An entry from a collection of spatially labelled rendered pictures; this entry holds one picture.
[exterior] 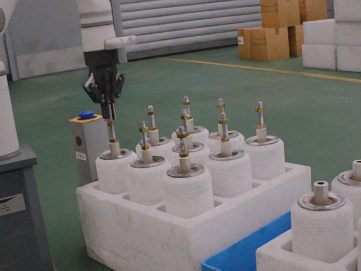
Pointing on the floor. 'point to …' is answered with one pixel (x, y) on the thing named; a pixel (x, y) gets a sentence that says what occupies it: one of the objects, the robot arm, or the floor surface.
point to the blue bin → (247, 247)
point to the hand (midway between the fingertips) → (108, 112)
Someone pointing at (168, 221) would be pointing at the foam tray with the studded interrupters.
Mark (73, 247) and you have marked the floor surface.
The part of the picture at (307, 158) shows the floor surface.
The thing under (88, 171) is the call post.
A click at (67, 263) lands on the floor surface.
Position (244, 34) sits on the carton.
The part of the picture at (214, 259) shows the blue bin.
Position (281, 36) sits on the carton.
